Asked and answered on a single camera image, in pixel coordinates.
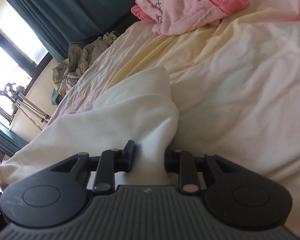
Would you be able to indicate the pastel yellow pink bedsheet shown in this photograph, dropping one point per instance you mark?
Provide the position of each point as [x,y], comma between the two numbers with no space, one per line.
[236,86]

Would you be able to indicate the teal curtain left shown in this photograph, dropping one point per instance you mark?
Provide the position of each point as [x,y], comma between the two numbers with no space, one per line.
[10,143]

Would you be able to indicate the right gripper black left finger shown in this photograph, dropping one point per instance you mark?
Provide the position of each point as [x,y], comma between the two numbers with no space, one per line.
[60,192]

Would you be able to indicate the pink fleece garment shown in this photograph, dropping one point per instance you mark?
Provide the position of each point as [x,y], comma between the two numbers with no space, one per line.
[176,17]

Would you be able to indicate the teal curtain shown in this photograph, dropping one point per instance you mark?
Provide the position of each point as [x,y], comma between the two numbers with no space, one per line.
[57,23]
[10,143]

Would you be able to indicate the metal clothes steamer stand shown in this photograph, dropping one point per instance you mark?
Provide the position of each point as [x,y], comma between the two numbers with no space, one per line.
[23,104]

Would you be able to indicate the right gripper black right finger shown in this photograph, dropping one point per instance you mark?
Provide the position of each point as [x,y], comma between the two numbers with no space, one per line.
[233,194]

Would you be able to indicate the teal cloth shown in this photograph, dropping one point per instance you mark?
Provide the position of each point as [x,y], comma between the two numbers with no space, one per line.
[55,98]

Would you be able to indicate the teal curtain right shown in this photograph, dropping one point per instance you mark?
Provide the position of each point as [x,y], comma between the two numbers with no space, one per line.
[57,23]

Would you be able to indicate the cream sweatpants with black stripe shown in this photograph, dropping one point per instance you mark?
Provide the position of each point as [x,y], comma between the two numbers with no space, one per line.
[138,108]

